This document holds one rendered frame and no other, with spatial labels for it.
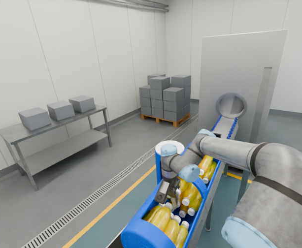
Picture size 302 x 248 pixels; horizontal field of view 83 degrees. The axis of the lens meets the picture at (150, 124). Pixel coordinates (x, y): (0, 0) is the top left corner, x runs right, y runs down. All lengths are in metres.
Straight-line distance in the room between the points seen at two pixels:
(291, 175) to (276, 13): 5.26
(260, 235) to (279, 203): 0.06
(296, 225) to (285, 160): 0.11
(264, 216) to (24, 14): 3.88
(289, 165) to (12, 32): 3.75
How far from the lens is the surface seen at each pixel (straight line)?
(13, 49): 3.75
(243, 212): 0.39
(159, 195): 0.84
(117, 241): 2.13
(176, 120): 4.37
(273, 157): 0.42
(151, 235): 0.82
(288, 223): 0.38
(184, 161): 0.70
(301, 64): 5.53
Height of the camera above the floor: 1.93
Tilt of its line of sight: 24 degrees down
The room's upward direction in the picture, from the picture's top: 4 degrees counter-clockwise
